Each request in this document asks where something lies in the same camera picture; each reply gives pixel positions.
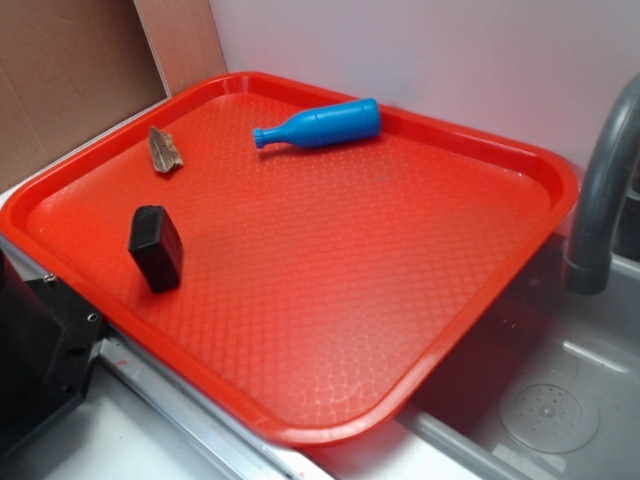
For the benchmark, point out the red plastic tray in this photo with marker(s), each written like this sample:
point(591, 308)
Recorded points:
point(319, 287)

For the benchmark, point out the blue plastic toy bottle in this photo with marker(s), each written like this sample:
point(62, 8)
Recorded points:
point(325, 126)

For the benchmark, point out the black rectangular block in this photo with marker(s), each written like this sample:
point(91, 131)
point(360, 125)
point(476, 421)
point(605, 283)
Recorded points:
point(156, 248)

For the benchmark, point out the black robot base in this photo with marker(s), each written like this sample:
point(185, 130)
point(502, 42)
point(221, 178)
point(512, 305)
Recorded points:
point(50, 337)

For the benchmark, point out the grey curved faucet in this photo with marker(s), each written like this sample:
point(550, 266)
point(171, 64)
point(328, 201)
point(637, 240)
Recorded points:
point(605, 186)

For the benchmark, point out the grey toy sink basin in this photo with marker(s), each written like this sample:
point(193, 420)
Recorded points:
point(450, 428)

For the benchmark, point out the brown cardboard panel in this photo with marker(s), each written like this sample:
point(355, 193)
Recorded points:
point(71, 70)

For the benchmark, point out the brown wood chip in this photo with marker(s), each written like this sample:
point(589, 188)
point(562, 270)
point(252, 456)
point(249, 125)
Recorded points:
point(165, 155)

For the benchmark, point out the round sink drain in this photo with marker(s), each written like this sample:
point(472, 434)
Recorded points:
point(549, 413)

